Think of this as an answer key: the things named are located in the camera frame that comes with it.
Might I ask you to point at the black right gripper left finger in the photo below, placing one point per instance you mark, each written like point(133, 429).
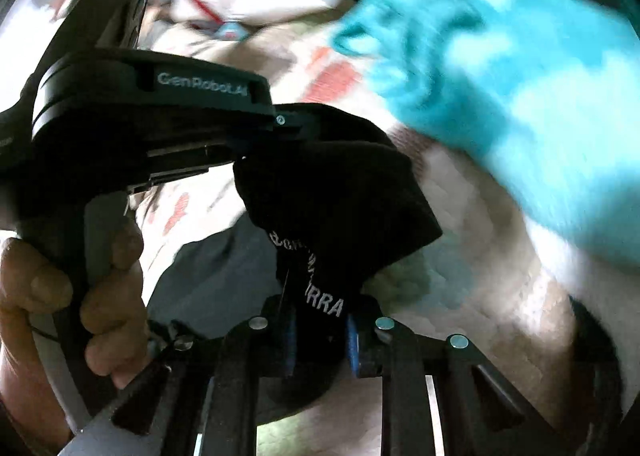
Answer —
point(198, 397)

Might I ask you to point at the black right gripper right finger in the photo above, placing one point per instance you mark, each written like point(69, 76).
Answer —
point(445, 396)

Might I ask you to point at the black pants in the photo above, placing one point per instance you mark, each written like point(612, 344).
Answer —
point(329, 202)

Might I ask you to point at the heart patterned quilt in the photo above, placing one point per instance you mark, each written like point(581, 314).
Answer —
point(560, 323)

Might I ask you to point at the turquoise fleece blanket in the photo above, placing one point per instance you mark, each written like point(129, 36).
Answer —
point(543, 94)

